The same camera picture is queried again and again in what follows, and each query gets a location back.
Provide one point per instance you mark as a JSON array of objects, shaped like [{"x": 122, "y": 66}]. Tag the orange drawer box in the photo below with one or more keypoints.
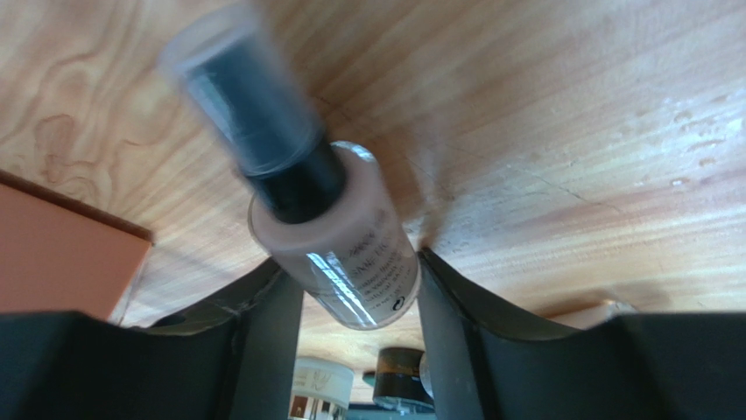
[{"x": 58, "y": 254}]

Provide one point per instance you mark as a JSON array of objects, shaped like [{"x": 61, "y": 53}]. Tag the gold mirrored jar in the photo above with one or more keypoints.
[{"x": 321, "y": 389}]

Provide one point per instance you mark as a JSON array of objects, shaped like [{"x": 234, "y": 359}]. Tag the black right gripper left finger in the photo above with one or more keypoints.
[{"x": 229, "y": 356}]

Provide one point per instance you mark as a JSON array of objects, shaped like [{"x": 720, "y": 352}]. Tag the foundation bottle black cap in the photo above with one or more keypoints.
[{"x": 320, "y": 209}]

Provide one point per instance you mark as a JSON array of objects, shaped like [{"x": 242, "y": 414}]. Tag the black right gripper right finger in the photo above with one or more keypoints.
[{"x": 490, "y": 359}]

